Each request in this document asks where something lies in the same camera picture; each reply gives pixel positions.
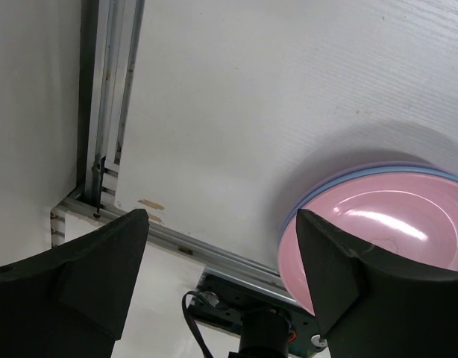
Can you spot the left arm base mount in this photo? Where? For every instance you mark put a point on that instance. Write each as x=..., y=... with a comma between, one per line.
x=267, y=326

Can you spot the aluminium left rail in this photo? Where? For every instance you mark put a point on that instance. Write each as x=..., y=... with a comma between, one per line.
x=109, y=40

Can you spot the aluminium rail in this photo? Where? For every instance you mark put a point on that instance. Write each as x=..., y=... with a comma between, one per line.
x=225, y=264
x=109, y=40

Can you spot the light blue plate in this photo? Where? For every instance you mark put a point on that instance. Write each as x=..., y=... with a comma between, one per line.
x=382, y=169

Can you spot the pink plate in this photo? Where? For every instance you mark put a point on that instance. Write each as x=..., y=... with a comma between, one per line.
x=410, y=213

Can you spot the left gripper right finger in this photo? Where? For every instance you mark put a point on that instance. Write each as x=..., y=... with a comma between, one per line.
x=369, y=302

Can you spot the aluminium front rail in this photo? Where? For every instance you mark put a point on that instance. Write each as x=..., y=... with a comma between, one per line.
x=225, y=264

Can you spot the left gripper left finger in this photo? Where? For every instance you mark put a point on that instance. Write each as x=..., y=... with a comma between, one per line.
x=73, y=300

